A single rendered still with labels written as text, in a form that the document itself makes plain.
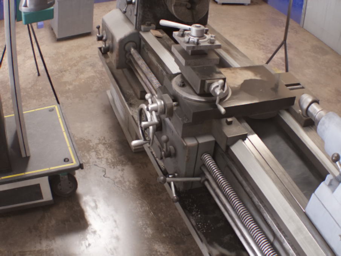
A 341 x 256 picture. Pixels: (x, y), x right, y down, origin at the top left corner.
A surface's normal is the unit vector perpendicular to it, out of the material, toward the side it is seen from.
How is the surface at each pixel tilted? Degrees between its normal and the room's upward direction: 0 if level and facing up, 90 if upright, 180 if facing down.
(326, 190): 62
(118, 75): 0
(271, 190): 36
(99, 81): 0
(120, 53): 90
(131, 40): 90
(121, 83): 0
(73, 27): 90
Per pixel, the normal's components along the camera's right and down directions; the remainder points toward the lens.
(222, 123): 0.07, -0.81
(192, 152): 0.36, 0.57
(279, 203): -0.48, -0.57
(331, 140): -0.92, 0.10
